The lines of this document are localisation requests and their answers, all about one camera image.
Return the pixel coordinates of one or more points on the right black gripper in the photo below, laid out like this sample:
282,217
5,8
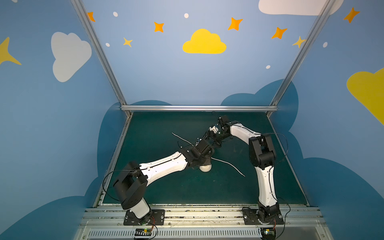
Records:
212,133

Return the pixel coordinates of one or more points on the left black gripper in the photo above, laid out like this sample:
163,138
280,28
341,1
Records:
205,148

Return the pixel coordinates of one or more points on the white sneaker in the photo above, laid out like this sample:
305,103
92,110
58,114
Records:
205,168

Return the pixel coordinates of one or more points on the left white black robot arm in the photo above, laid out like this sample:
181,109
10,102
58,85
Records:
132,182

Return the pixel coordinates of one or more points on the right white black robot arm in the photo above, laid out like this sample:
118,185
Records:
262,156

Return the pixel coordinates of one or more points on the rear aluminium crossbar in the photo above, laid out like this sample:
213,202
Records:
159,108

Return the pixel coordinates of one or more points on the left small circuit board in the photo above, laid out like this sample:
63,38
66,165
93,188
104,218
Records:
142,234

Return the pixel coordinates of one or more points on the small circuit board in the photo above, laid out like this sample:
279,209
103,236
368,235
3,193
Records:
268,234
142,234

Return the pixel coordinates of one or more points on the right small circuit board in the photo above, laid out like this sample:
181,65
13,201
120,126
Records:
268,234

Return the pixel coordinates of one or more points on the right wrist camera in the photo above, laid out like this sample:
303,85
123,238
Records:
214,129

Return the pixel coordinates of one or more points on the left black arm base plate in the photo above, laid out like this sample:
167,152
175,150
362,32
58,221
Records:
153,217

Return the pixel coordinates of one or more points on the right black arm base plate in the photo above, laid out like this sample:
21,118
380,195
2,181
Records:
258,217

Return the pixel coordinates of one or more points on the aluminium rail base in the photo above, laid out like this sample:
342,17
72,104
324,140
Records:
203,222

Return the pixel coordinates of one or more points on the left aluminium frame post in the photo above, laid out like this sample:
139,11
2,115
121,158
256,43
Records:
88,26

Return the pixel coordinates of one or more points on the aluminium frame post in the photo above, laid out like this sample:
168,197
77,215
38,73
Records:
304,50
88,26

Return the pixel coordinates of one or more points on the right aluminium frame post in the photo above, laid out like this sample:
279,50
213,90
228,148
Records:
304,50

